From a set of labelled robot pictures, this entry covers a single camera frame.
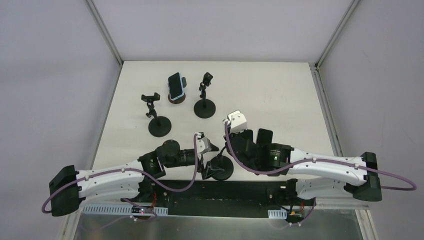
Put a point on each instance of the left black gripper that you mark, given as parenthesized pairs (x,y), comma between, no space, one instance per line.
(202,163)

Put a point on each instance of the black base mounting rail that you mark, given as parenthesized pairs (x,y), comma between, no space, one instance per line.
(235,199)

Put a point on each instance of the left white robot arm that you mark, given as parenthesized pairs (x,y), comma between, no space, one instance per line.
(70,187)

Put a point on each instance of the blue-cased phone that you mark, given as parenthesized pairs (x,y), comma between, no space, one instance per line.
(175,87)

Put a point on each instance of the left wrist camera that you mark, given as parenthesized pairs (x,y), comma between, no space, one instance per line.
(203,145)

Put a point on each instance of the brown-base phone holder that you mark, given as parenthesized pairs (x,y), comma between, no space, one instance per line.
(183,98)

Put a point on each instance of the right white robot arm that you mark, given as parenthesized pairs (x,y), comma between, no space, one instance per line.
(332,176)

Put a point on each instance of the black phone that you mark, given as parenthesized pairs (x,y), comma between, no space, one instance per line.
(248,134)
(264,137)

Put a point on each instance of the white cable duct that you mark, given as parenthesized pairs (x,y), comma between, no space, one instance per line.
(277,214)
(123,210)

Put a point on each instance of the right aluminium frame post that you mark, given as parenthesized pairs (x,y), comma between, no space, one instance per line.
(337,32)

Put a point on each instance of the aluminium frame post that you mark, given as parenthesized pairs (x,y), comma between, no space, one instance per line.
(98,20)
(337,32)

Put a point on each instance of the left white cable duct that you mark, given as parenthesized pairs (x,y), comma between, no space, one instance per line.
(123,210)

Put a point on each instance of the right white cable duct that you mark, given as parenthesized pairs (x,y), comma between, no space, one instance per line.
(277,214)

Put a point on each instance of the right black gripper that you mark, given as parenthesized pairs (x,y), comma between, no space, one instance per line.
(237,139)

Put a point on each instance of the black round-base phone stand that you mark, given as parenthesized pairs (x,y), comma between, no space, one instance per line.
(204,108)

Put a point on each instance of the left aluminium frame post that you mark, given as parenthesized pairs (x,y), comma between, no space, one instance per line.
(98,20)

